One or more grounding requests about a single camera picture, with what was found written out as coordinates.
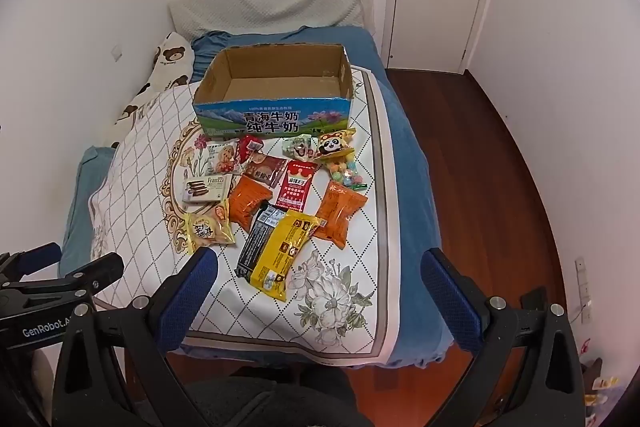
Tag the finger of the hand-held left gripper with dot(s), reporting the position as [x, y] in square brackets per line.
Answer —
[40, 254]
[102, 268]

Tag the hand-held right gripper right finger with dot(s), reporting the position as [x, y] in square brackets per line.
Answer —
[450, 297]

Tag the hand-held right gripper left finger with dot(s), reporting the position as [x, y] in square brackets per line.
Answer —
[187, 302]

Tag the beige pastry packet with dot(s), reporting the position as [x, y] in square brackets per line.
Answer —
[207, 229]

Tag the black snack packet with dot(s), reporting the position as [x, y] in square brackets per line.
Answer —
[255, 242]

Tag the large yellow snack packet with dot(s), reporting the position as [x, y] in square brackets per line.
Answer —
[282, 257]

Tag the white wafer packet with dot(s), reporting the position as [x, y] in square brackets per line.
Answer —
[207, 189]

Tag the orange snack packet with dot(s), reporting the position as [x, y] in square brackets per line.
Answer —
[340, 212]
[249, 202]

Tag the white cookie packet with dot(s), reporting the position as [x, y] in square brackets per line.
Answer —
[220, 159]

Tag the brown biscuit packet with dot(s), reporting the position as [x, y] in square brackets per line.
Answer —
[267, 172]

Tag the red and white snack packet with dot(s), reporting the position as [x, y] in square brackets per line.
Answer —
[296, 187]

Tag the colourful candy ball bag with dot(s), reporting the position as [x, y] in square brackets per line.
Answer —
[347, 174]

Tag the small red snack packet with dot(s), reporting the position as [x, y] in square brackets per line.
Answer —
[246, 147]

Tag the green and white candy packet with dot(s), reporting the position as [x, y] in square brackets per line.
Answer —
[299, 148]

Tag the yellow cartoon snack packet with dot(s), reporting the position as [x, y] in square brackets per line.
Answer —
[332, 146]

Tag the printed cardboard box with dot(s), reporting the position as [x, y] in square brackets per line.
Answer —
[270, 122]

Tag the white floral printed blanket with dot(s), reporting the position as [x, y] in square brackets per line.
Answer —
[150, 147]

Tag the white power strip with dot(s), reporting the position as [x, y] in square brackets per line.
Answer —
[583, 287]

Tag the bear print pillow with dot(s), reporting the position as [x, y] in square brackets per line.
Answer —
[170, 57]

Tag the white pillow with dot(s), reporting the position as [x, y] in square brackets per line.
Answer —
[280, 2]

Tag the white wall socket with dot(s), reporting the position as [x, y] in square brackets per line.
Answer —
[118, 52]

